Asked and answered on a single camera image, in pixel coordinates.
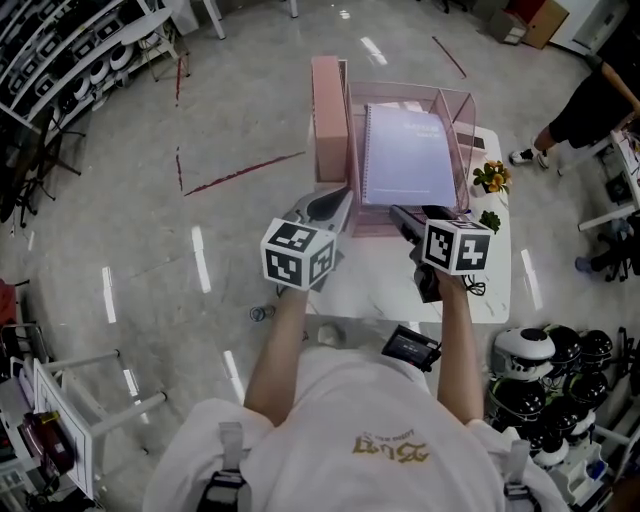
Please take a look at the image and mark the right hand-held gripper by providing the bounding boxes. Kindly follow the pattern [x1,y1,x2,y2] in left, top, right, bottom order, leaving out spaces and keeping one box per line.
[388,203,493,304]

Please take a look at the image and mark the white oval table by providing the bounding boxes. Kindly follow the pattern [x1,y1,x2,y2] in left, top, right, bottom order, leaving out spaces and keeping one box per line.
[119,6,174,49]

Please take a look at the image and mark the brown wooden cabinet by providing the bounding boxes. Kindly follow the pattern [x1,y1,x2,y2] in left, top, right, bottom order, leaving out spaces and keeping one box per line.
[521,0,572,51]

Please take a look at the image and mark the person's right forearm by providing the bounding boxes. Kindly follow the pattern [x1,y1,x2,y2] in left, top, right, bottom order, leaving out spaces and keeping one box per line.
[435,272,487,427]

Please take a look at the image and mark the white drawer unit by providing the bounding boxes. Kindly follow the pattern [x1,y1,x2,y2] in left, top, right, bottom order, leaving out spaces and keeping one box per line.
[488,6,530,47]

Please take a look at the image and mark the pink file organizer rack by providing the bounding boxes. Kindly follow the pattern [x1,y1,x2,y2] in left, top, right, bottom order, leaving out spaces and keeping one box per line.
[344,79,479,239]

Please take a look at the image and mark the white shelving unit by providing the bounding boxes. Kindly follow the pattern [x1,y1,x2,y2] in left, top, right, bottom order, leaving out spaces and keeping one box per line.
[0,0,154,127]

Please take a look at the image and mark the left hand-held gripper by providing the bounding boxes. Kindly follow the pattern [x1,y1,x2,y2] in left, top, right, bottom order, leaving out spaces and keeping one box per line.
[259,185,355,294]

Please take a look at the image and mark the white plastic bin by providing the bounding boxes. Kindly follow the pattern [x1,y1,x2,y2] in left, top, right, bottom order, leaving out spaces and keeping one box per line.
[543,438,610,507]

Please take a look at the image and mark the pile of black helmets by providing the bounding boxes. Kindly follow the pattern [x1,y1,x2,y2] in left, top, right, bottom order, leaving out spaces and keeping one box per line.
[487,322,627,470]

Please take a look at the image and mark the lavender spiral notebook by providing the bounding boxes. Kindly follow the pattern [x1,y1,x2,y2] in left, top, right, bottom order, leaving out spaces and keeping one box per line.
[360,102,459,207]

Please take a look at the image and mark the maroon bag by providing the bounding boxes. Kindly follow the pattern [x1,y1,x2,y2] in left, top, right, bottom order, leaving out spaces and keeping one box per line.
[18,408,77,477]

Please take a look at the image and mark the person's left forearm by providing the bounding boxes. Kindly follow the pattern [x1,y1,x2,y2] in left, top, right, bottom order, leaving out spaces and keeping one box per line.
[243,287,311,427]

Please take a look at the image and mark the white office desk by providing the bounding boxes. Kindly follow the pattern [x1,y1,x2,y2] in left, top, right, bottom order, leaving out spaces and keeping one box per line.
[556,127,640,232]

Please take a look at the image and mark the person's white shirt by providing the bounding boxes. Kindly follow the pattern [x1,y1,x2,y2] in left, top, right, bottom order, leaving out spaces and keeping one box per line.
[142,346,571,512]

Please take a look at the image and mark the small white pink box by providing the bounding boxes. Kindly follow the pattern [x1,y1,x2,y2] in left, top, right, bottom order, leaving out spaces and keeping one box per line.
[452,124,487,152]

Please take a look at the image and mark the black recorder box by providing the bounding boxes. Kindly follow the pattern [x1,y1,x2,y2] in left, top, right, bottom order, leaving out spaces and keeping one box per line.
[381,323,444,374]

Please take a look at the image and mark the grey harness strap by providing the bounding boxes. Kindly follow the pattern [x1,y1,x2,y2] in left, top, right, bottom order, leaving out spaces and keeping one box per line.
[199,421,253,512]
[501,438,545,512]

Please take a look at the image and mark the white side table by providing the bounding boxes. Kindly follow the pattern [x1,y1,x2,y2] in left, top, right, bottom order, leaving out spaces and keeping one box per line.
[31,348,169,502]

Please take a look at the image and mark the orange flower pot plant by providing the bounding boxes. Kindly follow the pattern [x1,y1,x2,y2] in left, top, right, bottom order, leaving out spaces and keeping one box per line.
[472,159,514,199]

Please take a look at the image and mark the white shoe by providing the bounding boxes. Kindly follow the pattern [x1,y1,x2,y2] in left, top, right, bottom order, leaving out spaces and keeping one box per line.
[316,322,348,348]

